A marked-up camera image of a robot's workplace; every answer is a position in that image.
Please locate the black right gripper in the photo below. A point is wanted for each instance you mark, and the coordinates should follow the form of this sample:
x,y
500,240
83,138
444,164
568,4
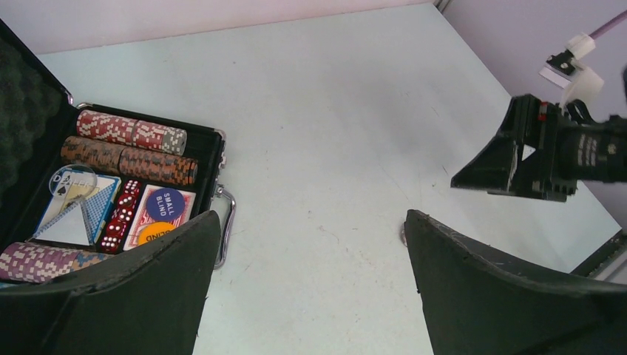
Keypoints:
x,y
582,149

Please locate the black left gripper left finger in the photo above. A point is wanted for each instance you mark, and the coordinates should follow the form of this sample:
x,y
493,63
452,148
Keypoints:
x,y
148,300

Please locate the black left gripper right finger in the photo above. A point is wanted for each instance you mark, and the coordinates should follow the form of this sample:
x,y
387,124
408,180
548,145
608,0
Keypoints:
x,y
477,299

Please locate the blue small blind button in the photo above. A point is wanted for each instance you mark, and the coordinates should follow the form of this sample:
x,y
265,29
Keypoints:
x,y
165,204

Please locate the white poker chip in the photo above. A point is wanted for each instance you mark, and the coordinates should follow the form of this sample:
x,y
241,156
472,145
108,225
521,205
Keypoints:
x,y
402,235

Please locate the blue card deck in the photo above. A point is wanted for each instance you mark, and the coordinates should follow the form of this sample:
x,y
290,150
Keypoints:
x,y
105,192

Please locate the clear dealer button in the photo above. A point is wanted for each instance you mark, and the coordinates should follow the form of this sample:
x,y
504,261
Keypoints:
x,y
76,180

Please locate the yellow big blind button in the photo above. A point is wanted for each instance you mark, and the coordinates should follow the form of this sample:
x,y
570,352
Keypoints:
x,y
154,231

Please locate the red dice row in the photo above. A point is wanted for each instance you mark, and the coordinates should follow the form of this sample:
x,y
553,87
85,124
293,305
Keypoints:
x,y
122,216

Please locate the red card deck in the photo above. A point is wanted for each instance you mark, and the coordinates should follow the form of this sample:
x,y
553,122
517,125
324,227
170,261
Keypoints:
x,y
141,218

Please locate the purple chip row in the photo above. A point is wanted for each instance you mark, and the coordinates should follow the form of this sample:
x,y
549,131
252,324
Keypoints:
x,y
37,263

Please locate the brown orange chip row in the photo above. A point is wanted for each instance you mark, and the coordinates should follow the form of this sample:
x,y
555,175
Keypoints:
x,y
130,161

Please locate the red white chip row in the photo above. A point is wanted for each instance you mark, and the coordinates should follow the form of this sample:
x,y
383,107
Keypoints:
x,y
131,132

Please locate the black aluminium poker case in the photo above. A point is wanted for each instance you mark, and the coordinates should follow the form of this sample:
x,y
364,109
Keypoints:
x,y
37,115

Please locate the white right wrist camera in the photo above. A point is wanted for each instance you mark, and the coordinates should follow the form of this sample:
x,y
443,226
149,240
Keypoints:
x,y
567,71

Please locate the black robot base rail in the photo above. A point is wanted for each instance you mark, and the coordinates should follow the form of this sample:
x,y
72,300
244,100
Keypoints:
x,y
608,263

